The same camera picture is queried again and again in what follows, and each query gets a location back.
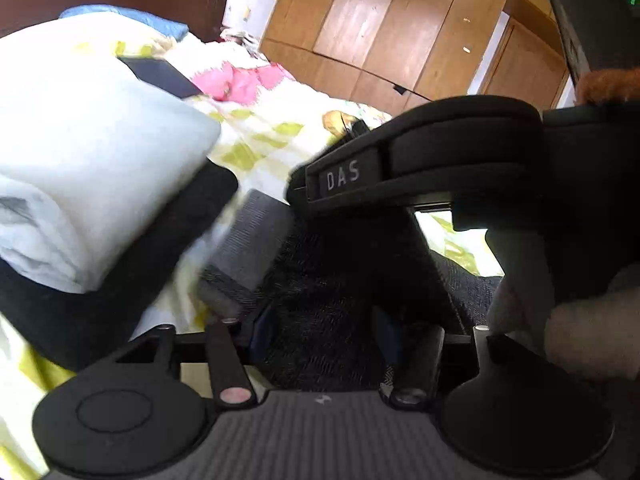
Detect brown fuzzy cloth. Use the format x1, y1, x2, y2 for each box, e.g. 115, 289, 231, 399
576, 66, 637, 107

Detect flat black rectangle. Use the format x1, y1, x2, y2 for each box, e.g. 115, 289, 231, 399
116, 55, 204, 101

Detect wooden wardrobe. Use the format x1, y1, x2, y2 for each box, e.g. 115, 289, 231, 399
260, 0, 571, 116

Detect green checked plastic sheet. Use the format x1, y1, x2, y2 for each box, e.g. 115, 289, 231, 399
0, 95, 506, 480

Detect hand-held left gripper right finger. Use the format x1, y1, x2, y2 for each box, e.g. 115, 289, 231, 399
375, 307, 546, 408

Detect folded black cloth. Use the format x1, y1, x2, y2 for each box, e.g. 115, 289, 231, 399
0, 162, 239, 372

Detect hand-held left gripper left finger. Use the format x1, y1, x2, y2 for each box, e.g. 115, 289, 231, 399
107, 310, 273, 406

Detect folded white cloth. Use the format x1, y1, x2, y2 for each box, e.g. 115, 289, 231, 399
0, 14, 223, 295

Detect person's right hand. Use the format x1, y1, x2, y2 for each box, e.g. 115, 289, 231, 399
487, 265, 640, 381

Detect pink cartoon print quilt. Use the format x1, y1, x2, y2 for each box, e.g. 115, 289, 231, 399
165, 30, 393, 136

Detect dark grey checked pants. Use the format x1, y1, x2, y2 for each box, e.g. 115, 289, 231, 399
197, 189, 507, 392

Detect blue pillow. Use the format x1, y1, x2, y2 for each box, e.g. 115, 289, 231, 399
59, 4, 189, 42

